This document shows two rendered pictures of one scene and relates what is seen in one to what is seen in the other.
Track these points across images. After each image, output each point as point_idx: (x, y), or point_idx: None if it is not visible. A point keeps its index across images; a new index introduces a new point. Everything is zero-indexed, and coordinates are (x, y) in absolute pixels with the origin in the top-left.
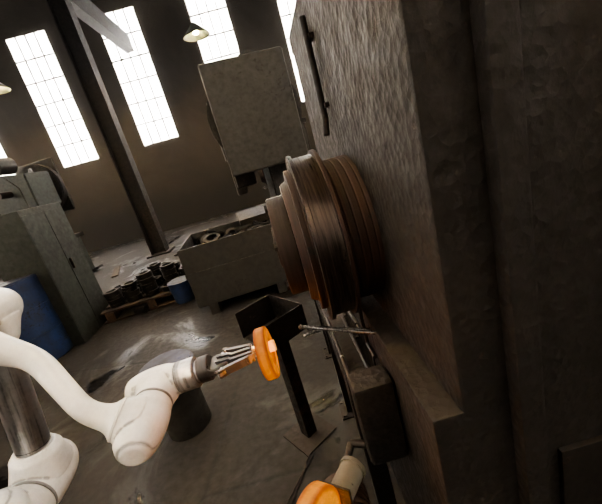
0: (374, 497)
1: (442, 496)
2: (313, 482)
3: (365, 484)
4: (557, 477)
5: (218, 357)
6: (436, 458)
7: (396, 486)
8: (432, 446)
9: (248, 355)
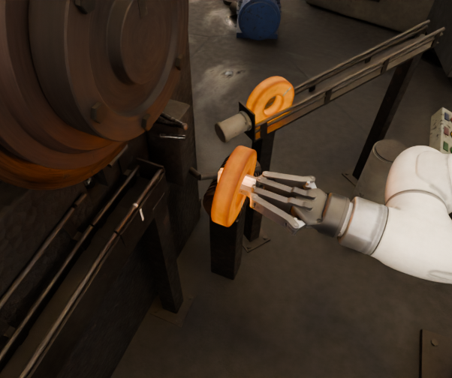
0: (164, 341)
1: (189, 97)
2: (261, 91)
3: (160, 361)
4: None
5: (308, 203)
6: (188, 64)
7: (137, 335)
8: (186, 61)
9: (264, 172)
